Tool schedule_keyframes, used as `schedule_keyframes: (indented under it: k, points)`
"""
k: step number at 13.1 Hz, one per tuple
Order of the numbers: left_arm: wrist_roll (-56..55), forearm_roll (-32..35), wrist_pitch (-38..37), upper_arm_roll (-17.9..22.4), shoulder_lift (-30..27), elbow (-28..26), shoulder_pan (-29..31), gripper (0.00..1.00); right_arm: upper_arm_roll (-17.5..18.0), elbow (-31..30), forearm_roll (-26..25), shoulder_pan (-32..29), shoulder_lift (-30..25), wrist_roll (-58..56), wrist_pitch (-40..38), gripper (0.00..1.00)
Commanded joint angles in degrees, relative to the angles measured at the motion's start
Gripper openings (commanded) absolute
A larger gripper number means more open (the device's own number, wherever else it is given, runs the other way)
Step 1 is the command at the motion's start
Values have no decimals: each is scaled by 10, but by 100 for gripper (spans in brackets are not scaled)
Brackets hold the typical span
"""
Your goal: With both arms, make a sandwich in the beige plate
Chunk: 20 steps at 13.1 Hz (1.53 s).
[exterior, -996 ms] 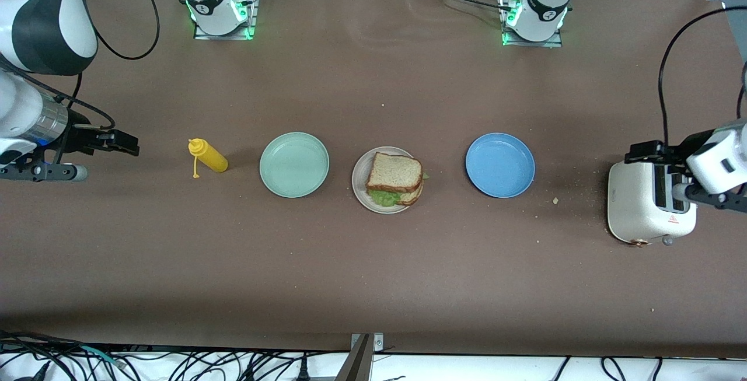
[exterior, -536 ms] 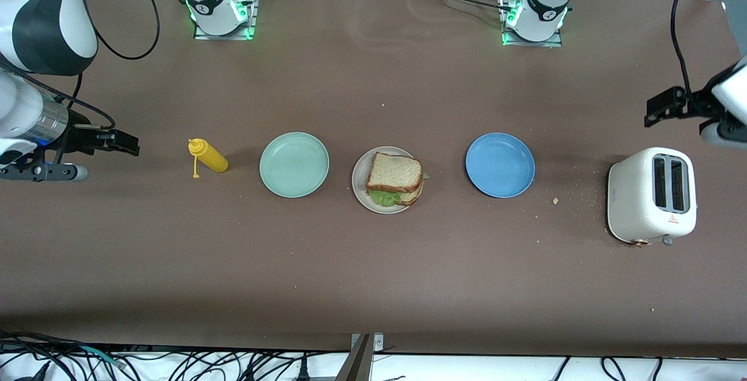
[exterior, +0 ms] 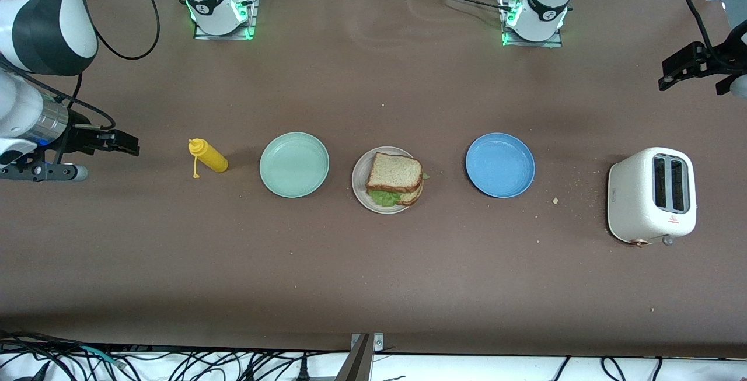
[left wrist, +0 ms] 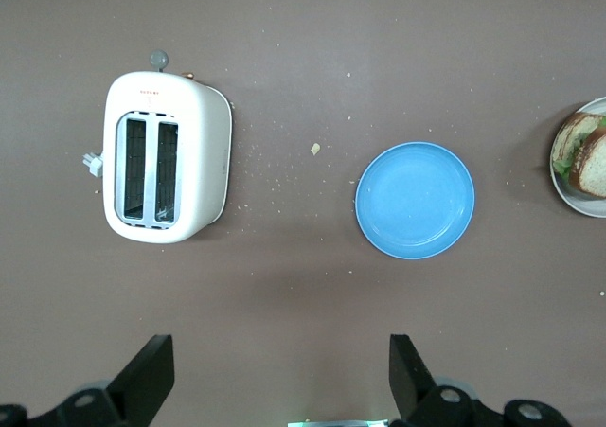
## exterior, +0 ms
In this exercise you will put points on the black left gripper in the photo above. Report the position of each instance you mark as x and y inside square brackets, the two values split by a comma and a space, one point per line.
[719, 56]

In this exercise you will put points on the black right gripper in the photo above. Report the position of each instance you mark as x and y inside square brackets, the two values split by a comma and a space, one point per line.
[80, 137]

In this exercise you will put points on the yellow squeeze bottle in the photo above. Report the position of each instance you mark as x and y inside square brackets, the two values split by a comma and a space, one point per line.
[213, 161]

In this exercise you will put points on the green lettuce leaf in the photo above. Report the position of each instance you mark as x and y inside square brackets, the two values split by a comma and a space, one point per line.
[382, 197]

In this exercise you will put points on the brown bread slice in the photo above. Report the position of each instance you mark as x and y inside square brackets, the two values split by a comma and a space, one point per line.
[411, 197]
[394, 172]

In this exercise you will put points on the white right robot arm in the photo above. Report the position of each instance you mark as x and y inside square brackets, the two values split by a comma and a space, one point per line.
[41, 19]

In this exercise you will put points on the green plate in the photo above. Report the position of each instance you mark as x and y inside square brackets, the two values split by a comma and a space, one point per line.
[295, 165]

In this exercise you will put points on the blue plate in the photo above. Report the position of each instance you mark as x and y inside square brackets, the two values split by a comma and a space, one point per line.
[500, 165]

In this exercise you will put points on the beige plate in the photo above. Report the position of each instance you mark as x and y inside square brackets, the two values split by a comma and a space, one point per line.
[359, 174]

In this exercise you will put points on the white toaster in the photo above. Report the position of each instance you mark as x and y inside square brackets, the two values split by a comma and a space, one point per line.
[633, 200]

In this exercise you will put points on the grey metal bar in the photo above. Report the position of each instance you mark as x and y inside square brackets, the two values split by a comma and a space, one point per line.
[356, 364]

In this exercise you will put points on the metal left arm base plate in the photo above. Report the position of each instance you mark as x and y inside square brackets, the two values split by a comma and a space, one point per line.
[554, 44]

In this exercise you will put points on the silver table bracket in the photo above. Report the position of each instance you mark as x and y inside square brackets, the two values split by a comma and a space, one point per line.
[378, 343]

